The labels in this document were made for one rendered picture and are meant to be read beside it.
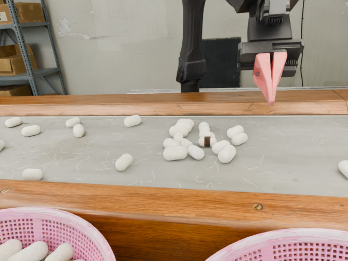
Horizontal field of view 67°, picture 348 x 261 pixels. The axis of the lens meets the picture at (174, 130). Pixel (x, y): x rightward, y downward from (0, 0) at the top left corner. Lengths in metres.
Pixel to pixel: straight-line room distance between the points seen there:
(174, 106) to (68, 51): 2.42
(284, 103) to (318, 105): 0.07
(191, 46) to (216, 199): 0.59
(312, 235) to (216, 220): 0.08
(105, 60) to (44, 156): 2.31
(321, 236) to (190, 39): 0.65
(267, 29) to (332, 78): 2.16
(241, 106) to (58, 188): 0.41
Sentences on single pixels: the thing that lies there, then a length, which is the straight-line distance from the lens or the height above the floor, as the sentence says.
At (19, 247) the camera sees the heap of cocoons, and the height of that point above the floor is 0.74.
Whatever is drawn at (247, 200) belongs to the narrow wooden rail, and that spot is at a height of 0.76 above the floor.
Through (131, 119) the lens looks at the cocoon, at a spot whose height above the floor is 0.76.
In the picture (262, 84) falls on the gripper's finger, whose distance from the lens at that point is 0.48.
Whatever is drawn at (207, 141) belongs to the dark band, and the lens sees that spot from 0.45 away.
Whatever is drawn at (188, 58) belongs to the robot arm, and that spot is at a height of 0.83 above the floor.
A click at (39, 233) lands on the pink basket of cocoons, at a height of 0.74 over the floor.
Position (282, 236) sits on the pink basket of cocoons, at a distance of 0.27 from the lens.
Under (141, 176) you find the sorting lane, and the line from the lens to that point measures 0.39.
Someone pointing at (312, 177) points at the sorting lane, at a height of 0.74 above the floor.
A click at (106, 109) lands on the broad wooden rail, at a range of 0.67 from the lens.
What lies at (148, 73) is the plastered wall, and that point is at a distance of 2.64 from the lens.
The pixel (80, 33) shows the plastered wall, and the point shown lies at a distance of 2.87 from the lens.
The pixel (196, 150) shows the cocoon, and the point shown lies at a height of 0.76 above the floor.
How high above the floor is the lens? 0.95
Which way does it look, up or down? 23 degrees down
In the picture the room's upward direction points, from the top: 5 degrees counter-clockwise
